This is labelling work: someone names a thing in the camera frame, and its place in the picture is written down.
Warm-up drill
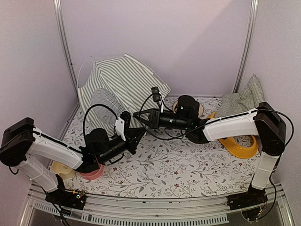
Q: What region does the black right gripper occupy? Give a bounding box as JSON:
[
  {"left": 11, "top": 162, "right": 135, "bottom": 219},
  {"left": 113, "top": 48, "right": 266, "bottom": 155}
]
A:
[{"left": 134, "top": 107, "right": 190, "bottom": 130}]

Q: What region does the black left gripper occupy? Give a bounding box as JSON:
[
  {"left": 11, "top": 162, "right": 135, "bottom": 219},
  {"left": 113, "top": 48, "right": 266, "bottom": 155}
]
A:
[{"left": 99, "top": 129, "right": 147, "bottom": 165}]

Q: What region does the green striped pet tent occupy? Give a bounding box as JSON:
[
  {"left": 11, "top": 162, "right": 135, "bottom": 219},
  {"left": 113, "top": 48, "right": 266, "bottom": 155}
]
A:
[{"left": 78, "top": 54, "right": 171, "bottom": 136}]

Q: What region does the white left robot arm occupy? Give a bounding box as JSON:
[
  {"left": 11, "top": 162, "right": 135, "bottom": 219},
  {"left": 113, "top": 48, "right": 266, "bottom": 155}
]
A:
[{"left": 0, "top": 117, "right": 146, "bottom": 204}]

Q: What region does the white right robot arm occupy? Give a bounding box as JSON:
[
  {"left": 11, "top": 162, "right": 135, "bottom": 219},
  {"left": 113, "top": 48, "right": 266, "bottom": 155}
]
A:
[{"left": 134, "top": 95, "right": 286, "bottom": 205}]

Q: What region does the pink pet bowl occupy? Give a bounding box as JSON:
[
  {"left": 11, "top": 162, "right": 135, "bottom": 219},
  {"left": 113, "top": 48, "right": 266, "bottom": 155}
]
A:
[{"left": 78, "top": 164, "right": 103, "bottom": 181}]

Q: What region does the cream pet bowl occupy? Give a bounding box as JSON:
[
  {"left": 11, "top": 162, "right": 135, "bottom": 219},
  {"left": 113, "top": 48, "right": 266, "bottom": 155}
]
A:
[{"left": 50, "top": 161, "right": 76, "bottom": 180}]

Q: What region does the yellow double pet bowl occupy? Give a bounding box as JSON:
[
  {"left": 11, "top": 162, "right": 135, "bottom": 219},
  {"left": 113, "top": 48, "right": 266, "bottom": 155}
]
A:
[{"left": 203, "top": 112, "right": 258, "bottom": 159}]

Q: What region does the round wooden floral plate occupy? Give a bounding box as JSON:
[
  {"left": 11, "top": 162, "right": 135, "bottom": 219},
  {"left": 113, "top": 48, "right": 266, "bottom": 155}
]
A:
[{"left": 172, "top": 98, "right": 204, "bottom": 118}]

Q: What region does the green checked cushion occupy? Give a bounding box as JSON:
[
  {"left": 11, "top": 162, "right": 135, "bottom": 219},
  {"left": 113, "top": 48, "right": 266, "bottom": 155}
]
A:
[{"left": 214, "top": 74, "right": 265, "bottom": 118}]

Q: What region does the floral table mat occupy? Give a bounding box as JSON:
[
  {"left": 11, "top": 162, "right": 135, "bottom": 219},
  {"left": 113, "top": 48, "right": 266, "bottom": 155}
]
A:
[{"left": 64, "top": 129, "right": 260, "bottom": 198}]

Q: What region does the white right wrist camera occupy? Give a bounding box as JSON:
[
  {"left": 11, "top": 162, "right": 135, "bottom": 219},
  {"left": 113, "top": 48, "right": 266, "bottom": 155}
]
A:
[{"left": 151, "top": 87, "right": 164, "bottom": 112}]

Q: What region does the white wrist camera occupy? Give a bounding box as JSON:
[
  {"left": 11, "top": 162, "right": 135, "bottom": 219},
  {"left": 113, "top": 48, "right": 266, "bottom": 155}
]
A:
[
  {"left": 115, "top": 111, "right": 131, "bottom": 141},
  {"left": 151, "top": 87, "right": 164, "bottom": 112}
]

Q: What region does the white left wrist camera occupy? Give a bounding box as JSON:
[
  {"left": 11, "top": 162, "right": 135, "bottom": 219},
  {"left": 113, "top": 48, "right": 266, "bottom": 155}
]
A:
[{"left": 115, "top": 111, "right": 131, "bottom": 141}]

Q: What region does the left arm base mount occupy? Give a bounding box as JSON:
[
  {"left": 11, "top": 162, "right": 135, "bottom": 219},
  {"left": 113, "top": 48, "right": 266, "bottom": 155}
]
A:
[{"left": 45, "top": 183, "right": 87, "bottom": 210}]

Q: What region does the front aluminium rail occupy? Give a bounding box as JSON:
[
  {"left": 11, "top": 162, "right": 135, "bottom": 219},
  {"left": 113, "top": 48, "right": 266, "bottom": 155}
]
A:
[{"left": 21, "top": 184, "right": 296, "bottom": 226}]

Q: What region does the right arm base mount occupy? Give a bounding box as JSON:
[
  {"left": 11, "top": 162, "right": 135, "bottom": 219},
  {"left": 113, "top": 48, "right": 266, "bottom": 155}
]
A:
[{"left": 227, "top": 190, "right": 268, "bottom": 210}]

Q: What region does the aluminium frame post right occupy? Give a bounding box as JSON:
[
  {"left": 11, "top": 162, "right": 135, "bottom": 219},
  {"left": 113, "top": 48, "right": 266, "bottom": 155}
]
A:
[{"left": 232, "top": 0, "right": 259, "bottom": 93}]

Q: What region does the aluminium frame post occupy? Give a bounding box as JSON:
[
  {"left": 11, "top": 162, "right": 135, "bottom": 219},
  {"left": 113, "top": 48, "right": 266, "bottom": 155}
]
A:
[
  {"left": 53, "top": 0, "right": 78, "bottom": 99},
  {"left": 232, "top": 0, "right": 259, "bottom": 93}
]

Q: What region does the aluminium frame post left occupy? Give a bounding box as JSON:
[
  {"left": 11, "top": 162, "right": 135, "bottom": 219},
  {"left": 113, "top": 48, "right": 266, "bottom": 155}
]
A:
[{"left": 53, "top": 0, "right": 78, "bottom": 99}]

